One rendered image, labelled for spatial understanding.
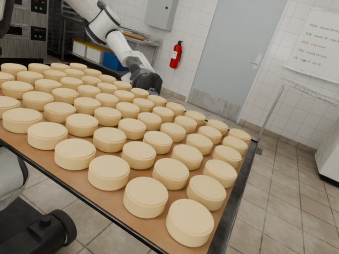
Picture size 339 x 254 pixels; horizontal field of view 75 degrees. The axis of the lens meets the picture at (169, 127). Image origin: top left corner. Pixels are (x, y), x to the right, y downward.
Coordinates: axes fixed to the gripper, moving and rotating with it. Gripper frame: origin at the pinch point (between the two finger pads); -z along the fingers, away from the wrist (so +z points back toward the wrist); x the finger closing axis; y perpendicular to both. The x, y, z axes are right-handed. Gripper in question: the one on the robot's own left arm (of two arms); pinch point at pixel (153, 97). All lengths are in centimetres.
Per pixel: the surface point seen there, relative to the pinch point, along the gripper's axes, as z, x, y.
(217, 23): 311, 47, 180
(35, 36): 388, -49, -104
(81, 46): 436, -57, -32
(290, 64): 212, 17, 268
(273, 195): 62, -101, 163
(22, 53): 376, -80, -120
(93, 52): 412, -60, -9
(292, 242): 13, -101, 138
